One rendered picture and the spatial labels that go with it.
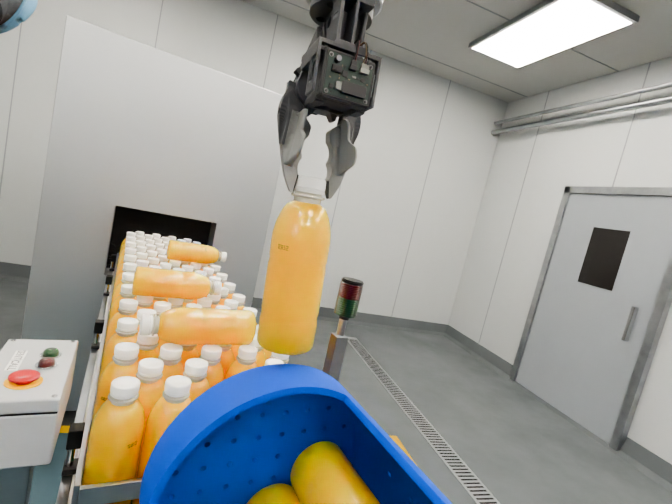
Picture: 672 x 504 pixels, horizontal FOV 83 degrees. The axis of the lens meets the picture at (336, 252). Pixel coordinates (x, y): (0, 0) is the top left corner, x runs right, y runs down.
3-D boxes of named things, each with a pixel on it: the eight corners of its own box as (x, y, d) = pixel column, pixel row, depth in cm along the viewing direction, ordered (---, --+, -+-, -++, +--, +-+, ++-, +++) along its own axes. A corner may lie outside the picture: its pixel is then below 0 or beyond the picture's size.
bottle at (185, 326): (255, 310, 80) (158, 305, 70) (252, 344, 78) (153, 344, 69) (244, 311, 85) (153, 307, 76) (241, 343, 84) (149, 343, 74)
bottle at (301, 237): (279, 326, 53) (300, 195, 51) (322, 342, 50) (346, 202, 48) (245, 338, 47) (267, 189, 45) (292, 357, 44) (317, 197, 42)
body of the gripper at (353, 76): (307, 95, 38) (326, -32, 37) (285, 113, 45) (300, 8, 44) (375, 115, 40) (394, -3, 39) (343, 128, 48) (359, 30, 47)
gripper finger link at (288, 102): (270, 137, 43) (294, 63, 43) (267, 139, 44) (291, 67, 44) (308, 154, 45) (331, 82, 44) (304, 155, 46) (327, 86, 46)
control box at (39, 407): (-47, 475, 48) (-38, 400, 47) (1, 393, 65) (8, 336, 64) (50, 465, 53) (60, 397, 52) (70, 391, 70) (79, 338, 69)
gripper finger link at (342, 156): (341, 199, 42) (340, 112, 41) (323, 198, 48) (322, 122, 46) (366, 198, 43) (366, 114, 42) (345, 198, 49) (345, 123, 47)
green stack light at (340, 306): (340, 317, 100) (344, 299, 100) (329, 309, 106) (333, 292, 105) (360, 318, 104) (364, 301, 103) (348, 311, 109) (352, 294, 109)
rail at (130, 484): (76, 509, 53) (79, 489, 53) (77, 504, 54) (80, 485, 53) (326, 469, 73) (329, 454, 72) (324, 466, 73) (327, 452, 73)
